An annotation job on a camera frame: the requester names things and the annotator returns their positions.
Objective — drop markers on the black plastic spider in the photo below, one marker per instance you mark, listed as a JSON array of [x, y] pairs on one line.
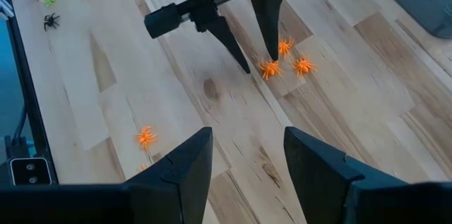
[[51, 21]]

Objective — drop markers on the black aluminium table frame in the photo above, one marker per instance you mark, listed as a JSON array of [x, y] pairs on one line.
[[28, 86]]

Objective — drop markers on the grey translucent plastic bin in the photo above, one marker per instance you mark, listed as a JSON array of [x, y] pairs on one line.
[[416, 5]]

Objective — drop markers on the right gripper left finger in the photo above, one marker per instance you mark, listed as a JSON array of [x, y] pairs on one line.
[[183, 188]]

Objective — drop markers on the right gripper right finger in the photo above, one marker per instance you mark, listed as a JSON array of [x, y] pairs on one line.
[[318, 188]]

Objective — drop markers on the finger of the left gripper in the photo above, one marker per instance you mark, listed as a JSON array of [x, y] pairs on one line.
[[229, 42], [270, 19]]

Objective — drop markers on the black table-level camera box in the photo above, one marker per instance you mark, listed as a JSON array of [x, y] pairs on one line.
[[30, 171]]

